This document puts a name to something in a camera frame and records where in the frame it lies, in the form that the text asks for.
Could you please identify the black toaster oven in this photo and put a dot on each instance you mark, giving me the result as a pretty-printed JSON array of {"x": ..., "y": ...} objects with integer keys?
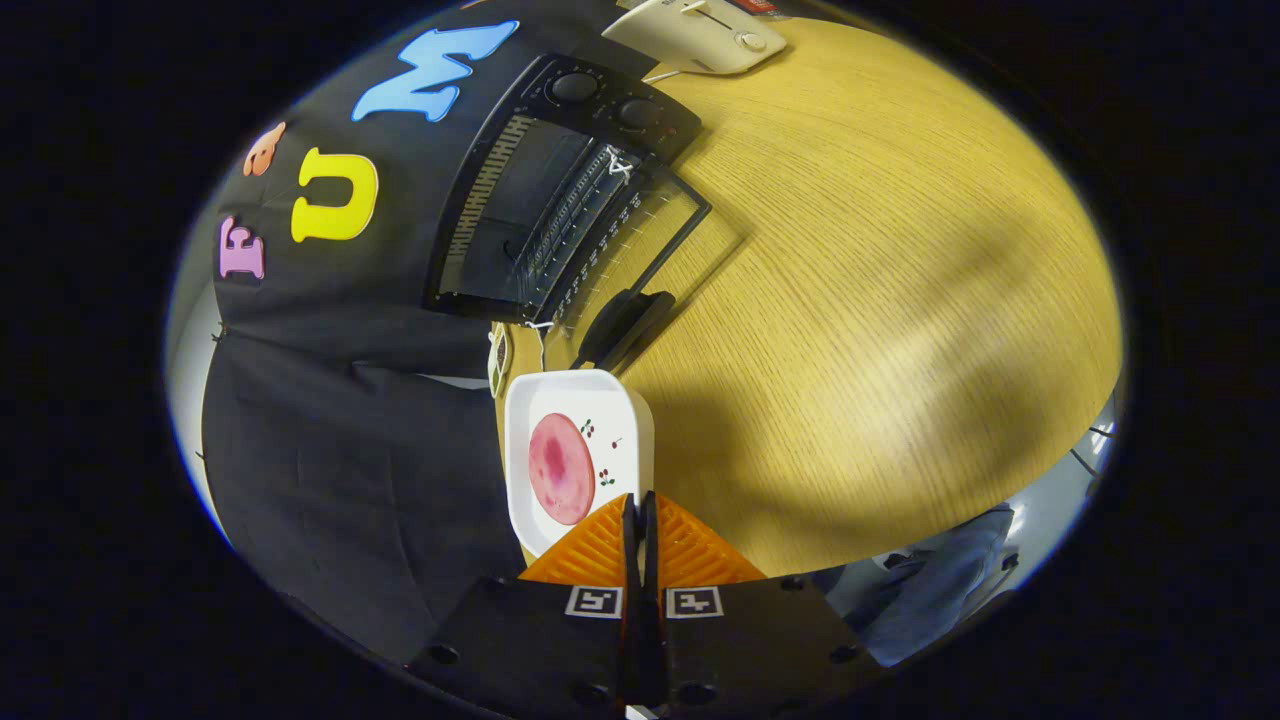
[{"x": 605, "y": 100}]

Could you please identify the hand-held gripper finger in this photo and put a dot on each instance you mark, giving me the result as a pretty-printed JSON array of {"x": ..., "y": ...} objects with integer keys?
[
  {"x": 651, "y": 560},
  {"x": 631, "y": 560}
]

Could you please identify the white square food plate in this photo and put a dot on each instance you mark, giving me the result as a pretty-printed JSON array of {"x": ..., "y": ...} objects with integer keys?
[{"x": 620, "y": 420}]

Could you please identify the pink ham slice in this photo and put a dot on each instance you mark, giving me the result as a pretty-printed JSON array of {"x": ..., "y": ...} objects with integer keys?
[{"x": 560, "y": 470}]

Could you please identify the white pop-up toaster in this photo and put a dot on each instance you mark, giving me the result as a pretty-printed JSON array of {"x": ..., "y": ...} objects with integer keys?
[{"x": 700, "y": 40}]

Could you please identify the black backdrop cloth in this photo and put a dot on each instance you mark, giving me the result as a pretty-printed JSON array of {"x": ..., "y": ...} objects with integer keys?
[{"x": 350, "y": 480}]

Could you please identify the white divided spice dish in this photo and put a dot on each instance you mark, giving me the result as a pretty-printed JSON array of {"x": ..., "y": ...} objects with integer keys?
[{"x": 499, "y": 360}]

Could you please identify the person's blue denim clothing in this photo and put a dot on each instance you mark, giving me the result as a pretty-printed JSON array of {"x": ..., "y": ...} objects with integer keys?
[{"x": 930, "y": 590}]

